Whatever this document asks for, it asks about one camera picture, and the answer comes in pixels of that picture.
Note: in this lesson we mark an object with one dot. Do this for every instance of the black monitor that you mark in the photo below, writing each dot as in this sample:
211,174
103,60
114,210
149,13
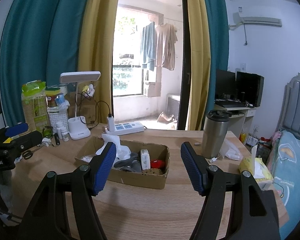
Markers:
225,83

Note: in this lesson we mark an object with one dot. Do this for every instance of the beige hanging shirt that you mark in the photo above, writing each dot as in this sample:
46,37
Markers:
166,45

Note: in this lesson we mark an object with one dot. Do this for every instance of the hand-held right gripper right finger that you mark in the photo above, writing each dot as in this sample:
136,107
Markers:
190,167

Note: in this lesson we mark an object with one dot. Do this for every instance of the yellow curtain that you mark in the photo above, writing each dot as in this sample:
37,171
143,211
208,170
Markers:
197,55
97,42

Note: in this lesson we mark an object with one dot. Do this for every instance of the red plush ball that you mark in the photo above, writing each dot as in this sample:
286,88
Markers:
157,163

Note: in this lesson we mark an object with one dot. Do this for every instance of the black scissors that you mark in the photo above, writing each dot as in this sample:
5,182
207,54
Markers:
28,153

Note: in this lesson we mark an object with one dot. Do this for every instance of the brown dotted pad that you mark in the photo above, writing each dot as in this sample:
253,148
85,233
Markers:
152,172

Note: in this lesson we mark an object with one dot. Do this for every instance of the steel thermos cup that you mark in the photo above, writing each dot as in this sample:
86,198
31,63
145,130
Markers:
215,137

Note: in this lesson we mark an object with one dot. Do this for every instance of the grey sock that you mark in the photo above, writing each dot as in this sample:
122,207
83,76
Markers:
135,165
121,164

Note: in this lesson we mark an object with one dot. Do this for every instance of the clear plastic bag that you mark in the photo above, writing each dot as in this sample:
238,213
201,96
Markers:
231,151

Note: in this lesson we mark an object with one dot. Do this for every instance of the yellow lid can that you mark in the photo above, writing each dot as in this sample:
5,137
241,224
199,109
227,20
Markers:
52,98

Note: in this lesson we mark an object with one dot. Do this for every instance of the white balcony appliance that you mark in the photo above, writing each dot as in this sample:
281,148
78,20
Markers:
173,107

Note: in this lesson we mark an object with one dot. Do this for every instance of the teal curtain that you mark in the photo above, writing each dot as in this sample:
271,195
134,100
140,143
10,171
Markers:
40,42
217,42

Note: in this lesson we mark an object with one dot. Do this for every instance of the white charger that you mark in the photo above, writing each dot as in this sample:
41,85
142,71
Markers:
110,123

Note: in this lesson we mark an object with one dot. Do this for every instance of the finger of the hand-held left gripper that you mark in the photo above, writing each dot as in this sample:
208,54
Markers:
27,140
16,128

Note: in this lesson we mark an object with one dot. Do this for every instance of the black door frame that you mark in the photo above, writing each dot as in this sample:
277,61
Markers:
183,67

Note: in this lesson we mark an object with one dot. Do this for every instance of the cardboard scrap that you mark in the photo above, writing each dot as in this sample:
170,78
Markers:
166,118

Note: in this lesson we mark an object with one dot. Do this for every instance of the white pill bottle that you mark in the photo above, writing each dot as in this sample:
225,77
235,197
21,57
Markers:
65,135
59,128

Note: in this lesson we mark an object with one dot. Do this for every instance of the green pack of paper cups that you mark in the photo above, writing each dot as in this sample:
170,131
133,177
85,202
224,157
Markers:
35,105

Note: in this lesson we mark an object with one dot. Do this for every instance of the small white adapter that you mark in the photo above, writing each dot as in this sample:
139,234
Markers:
46,143

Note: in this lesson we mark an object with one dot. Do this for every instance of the white perforated basket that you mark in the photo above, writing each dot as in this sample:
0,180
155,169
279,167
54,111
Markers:
58,117

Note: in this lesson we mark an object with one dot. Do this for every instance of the flat cardboard sheet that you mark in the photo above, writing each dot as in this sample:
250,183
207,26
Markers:
86,110

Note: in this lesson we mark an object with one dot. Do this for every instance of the white computer desk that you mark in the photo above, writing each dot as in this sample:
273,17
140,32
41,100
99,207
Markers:
240,120

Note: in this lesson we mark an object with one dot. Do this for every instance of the light blue hanging shirt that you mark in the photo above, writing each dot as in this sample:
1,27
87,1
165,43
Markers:
147,45

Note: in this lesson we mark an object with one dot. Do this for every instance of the green glasses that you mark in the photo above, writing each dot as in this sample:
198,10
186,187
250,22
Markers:
48,132

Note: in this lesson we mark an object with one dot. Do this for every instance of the white power strip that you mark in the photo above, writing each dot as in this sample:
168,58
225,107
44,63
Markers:
127,127

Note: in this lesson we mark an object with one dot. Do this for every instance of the blue printed bed sheet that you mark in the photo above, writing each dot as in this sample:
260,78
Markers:
292,170

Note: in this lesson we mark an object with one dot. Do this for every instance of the air conditioner pipe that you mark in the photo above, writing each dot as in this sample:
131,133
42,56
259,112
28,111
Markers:
245,35

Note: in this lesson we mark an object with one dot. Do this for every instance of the cardboard box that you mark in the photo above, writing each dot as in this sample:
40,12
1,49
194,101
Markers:
140,180

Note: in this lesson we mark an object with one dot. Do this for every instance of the green printed tissue pack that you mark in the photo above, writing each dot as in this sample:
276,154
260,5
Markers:
145,158

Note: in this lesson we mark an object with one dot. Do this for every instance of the black flashlight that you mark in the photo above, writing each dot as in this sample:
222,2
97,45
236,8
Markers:
56,140

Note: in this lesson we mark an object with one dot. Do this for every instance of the white desk lamp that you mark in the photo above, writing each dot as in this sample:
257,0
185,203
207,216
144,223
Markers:
77,130

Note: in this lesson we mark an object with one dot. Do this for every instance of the black keyboard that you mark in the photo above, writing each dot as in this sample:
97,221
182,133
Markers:
228,103

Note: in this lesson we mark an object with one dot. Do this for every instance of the white wall socket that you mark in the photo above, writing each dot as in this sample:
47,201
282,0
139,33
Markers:
243,66

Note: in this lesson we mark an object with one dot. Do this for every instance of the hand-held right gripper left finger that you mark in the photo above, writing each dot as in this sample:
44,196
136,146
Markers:
106,170

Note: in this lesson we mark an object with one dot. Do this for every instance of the white waffle cloth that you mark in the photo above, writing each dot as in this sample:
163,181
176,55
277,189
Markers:
122,152

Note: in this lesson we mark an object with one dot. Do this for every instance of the white air conditioner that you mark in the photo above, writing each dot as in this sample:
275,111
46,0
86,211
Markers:
260,21

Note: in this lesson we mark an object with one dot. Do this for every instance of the yellow tissue pack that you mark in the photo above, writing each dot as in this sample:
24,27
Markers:
255,170

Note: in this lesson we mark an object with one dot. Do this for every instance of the black computer tower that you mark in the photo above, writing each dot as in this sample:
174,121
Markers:
250,88

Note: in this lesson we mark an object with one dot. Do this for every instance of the blue packet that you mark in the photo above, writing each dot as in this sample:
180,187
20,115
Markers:
63,102

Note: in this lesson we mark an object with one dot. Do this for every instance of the grey padded headboard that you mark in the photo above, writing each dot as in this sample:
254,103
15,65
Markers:
295,100

